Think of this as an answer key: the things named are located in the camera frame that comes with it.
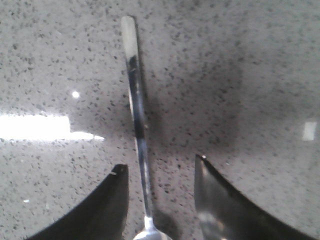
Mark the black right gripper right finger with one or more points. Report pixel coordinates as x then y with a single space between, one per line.
225 213

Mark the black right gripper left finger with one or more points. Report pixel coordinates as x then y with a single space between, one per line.
100 216

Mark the silver metal spoon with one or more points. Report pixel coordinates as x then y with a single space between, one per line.
131 51

